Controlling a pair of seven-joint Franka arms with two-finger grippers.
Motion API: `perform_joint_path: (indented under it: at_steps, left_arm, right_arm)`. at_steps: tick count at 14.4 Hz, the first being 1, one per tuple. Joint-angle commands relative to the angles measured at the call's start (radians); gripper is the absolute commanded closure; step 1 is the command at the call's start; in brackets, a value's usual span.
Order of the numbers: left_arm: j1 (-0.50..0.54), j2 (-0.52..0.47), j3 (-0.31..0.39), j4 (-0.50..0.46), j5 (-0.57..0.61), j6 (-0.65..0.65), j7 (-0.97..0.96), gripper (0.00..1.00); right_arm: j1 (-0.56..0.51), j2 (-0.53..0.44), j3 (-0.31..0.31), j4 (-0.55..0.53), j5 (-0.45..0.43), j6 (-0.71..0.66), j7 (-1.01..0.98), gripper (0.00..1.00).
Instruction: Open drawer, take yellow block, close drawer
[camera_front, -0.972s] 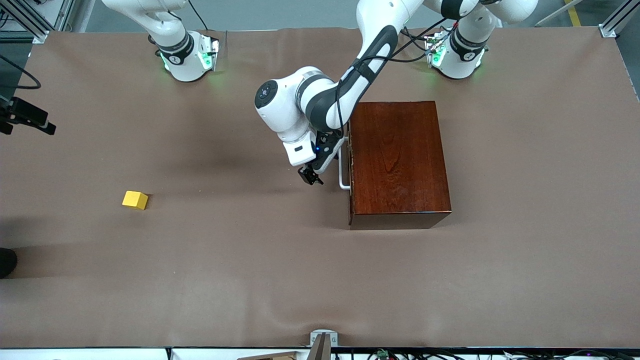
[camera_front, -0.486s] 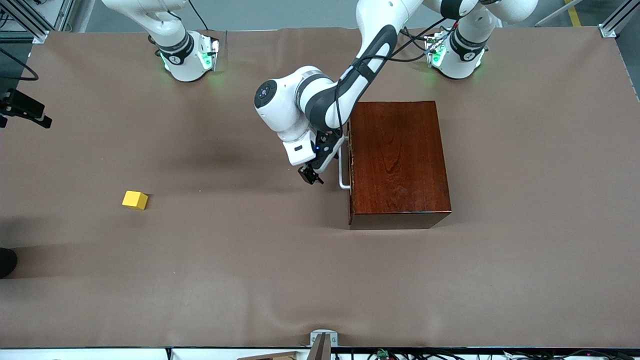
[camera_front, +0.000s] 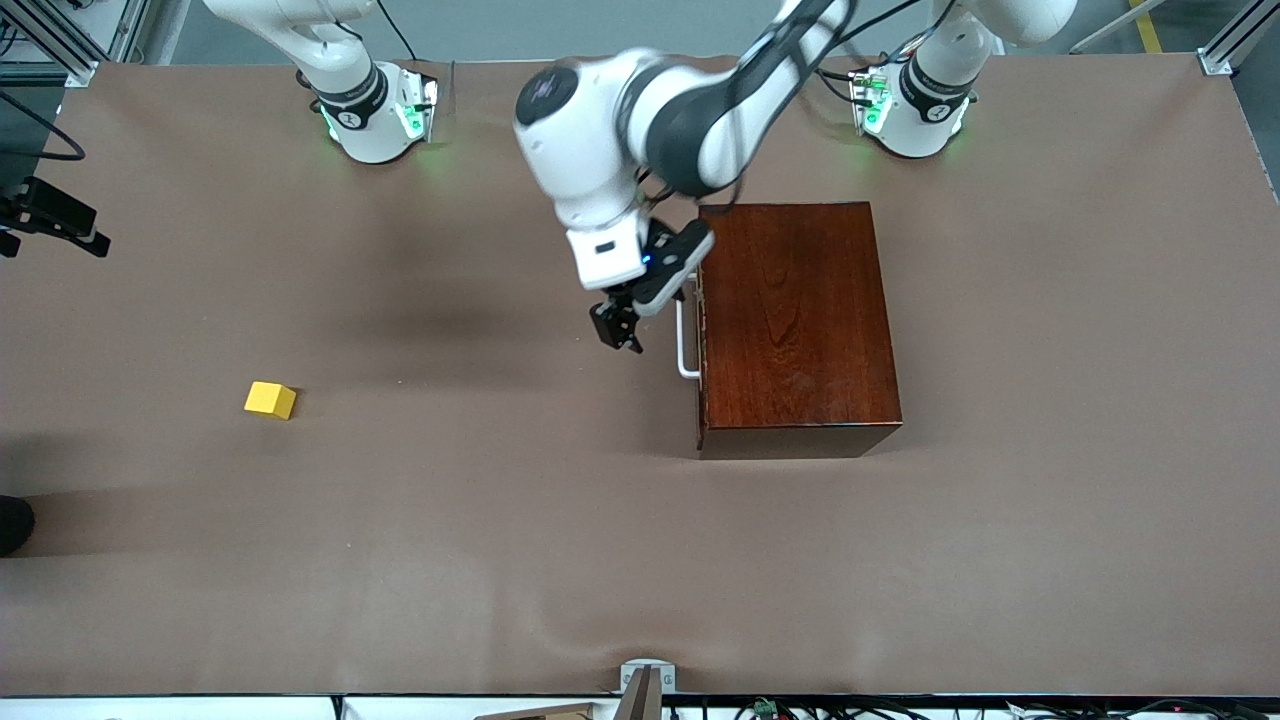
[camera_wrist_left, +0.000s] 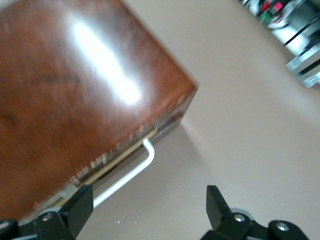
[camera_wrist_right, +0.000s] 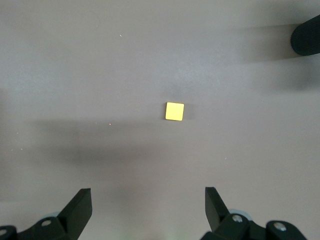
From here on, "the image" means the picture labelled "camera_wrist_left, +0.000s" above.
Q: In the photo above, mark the dark brown wooden cabinet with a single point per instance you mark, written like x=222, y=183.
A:
x=62, y=87

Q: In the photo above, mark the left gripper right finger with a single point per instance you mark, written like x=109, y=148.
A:
x=220, y=212

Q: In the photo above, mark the silver metal bracket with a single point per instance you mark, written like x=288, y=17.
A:
x=303, y=70

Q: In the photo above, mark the light wood drawer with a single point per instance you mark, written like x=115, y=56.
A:
x=172, y=125

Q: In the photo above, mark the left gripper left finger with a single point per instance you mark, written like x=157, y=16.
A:
x=75, y=207

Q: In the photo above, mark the green terminal connector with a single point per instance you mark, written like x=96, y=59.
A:
x=266, y=17

